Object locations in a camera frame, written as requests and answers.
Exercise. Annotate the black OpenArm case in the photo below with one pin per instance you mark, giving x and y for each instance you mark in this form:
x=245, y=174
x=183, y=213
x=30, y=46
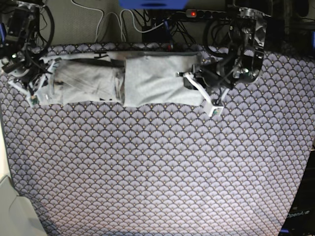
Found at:
x=300, y=220

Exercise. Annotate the black power strip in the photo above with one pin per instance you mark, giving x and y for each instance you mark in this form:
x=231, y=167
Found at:
x=207, y=14

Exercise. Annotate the beige plastic bin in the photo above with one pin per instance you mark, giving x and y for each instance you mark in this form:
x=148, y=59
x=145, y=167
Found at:
x=17, y=215

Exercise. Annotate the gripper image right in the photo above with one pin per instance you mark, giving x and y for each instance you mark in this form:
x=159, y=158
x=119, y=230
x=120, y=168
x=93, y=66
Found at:
x=212, y=77

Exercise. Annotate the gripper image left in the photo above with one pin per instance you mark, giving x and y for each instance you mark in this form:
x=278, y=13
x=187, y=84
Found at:
x=26, y=67

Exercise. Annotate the fan-patterned tablecloth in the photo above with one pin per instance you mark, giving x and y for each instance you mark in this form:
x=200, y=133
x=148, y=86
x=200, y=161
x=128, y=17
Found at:
x=100, y=169

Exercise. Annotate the black box under table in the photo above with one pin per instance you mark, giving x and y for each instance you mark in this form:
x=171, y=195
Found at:
x=156, y=36

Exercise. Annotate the blue box overhead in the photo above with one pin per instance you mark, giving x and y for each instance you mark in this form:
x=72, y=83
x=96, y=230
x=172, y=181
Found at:
x=153, y=4

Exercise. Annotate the red black table clamp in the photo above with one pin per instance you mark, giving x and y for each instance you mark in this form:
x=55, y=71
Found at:
x=170, y=47

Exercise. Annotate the grey T-shirt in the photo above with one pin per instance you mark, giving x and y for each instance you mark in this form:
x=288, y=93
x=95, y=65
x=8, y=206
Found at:
x=131, y=79

